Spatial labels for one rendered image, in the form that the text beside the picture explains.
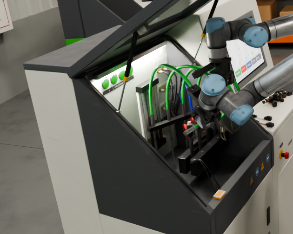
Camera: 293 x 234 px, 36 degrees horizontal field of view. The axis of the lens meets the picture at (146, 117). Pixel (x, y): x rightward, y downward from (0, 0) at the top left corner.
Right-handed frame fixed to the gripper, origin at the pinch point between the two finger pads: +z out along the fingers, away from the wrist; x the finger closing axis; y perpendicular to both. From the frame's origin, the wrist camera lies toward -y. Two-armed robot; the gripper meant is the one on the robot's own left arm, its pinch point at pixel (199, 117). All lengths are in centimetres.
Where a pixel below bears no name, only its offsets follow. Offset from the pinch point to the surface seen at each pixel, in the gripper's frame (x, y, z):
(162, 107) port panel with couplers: 0, -28, 45
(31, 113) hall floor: -75, -214, 356
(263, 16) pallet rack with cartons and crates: 299, -219, 410
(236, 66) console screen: 46, -30, 45
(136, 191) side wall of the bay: -35.1, 10.9, 16.2
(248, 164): 14.5, 22.4, 24.4
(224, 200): -6.6, 32.5, 10.9
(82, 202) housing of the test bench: -58, -2, 43
